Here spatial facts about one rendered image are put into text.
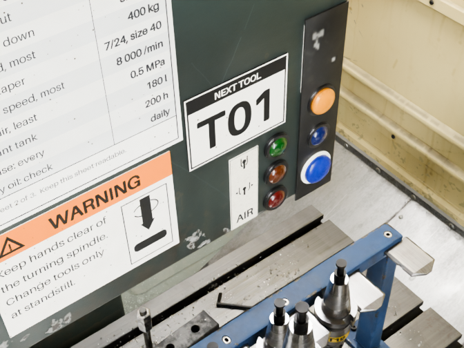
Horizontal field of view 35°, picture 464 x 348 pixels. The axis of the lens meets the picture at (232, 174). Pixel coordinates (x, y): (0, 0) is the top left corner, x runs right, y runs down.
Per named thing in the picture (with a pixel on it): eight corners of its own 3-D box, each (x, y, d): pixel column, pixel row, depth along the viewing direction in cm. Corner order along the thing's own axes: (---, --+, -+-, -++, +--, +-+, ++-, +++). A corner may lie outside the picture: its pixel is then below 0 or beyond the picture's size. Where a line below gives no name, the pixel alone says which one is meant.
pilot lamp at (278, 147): (289, 152, 65) (290, 133, 63) (269, 163, 64) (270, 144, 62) (284, 149, 65) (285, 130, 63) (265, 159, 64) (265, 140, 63)
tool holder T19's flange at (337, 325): (336, 293, 114) (337, 283, 113) (364, 319, 111) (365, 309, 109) (305, 313, 112) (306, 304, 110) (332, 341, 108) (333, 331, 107)
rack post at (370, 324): (395, 355, 141) (420, 255, 120) (375, 371, 138) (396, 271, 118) (358, 320, 146) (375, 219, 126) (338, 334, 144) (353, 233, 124)
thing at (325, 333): (336, 339, 108) (337, 336, 107) (308, 358, 105) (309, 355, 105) (304, 307, 112) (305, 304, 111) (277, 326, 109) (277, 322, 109)
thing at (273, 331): (277, 327, 107) (278, 299, 103) (300, 346, 105) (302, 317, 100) (256, 346, 105) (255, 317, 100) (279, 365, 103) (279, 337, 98)
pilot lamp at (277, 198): (286, 203, 69) (287, 186, 68) (268, 214, 68) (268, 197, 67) (282, 199, 69) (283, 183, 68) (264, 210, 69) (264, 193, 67)
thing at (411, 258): (440, 266, 117) (440, 262, 116) (416, 282, 115) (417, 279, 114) (407, 239, 121) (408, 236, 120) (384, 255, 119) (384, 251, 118)
